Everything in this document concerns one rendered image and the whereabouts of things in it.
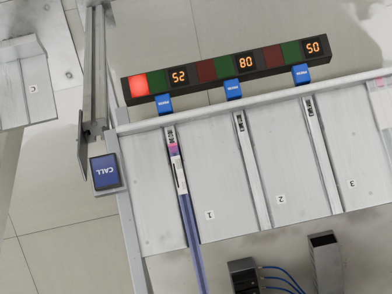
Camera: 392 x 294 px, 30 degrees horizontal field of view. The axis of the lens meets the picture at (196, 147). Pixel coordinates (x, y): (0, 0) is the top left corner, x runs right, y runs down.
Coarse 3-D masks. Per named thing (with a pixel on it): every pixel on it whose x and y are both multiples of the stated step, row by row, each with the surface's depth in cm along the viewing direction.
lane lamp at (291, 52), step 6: (288, 42) 118; (294, 42) 117; (282, 48) 117; (288, 48) 117; (294, 48) 117; (288, 54) 117; (294, 54) 117; (300, 54) 117; (288, 60) 117; (294, 60) 117; (300, 60) 117
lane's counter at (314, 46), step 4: (304, 40) 118; (308, 40) 118; (312, 40) 117; (316, 40) 117; (304, 44) 117; (308, 44) 117; (312, 44) 117; (316, 44) 117; (320, 44) 117; (304, 48) 117; (308, 48) 117; (312, 48) 117; (316, 48) 117; (320, 48) 117; (304, 52) 117; (308, 52) 117; (312, 52) 117; (316, 52) 117; (320, 52) 117; (308, 56) 117; (312, 56) 117; (316, 56) 117
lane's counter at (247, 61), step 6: (240, 54) 117; (246, 54) 117; (252, 54) 117; (240, 60) 117; (246, 60) 117; (252, 60) 117; (240, 66) 117; (246, 66) 117; (252, 66) 117; (240, 72) 117
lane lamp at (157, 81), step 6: (150, 72) 117; (156, 72) 117; (162, 72) 117; (150, 78) 117; (156, 78) 117; (162, 78) 117; (150, 84) 117; (156, 84) 116; (162, 84) 116; (150, 90) 116; (156, 90) 116; (162, 90) 116
